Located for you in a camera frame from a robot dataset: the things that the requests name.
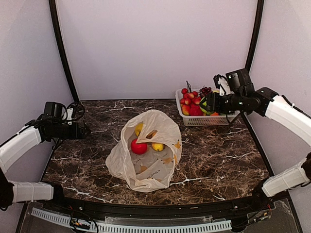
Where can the black frame post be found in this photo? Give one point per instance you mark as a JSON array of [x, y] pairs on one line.
[[61, 50], [255, 35]]

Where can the banana print plastic bag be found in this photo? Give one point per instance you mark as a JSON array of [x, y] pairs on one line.
[[152, 170]]

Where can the yellow orange toy mango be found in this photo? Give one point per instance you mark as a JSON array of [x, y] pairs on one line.
[[158, 146]]

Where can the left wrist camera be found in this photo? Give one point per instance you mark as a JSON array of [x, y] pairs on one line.
[[74, 112]]

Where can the right black frame post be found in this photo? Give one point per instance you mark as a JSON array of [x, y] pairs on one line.
[[255, 35]]

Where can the white plastic basket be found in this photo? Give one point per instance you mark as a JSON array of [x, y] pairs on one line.
[[203, 120]]

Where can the green toy pear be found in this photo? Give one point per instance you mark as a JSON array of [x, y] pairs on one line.
[[203, 104]]

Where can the purple toy grapes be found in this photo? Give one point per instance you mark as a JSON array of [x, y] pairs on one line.
[[204, 91]]

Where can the white slotted cable duct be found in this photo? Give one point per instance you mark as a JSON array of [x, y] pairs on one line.
[[134, 225]]

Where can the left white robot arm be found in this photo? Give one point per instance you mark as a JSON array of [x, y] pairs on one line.
[[56, 122]]

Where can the red yellow toy mango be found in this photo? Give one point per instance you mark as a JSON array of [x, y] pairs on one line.
[[186, 110]]

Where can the red cherry bunch toy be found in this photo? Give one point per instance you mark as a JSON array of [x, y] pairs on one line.
[[189, 96]]

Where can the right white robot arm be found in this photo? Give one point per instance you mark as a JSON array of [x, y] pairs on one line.
[[237, 93]]

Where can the red toy apple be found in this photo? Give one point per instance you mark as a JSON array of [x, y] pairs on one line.
[[138, 148], [196, 111]]

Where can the black front rail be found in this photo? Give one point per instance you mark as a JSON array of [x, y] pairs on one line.
[[96, 210]]

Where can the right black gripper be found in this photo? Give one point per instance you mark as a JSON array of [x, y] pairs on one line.
[[213, 103]]

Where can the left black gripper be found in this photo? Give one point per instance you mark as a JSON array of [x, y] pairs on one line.
[[81, 135]]

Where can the left black frame post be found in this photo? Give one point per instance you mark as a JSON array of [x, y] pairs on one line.
[[61, 50]]

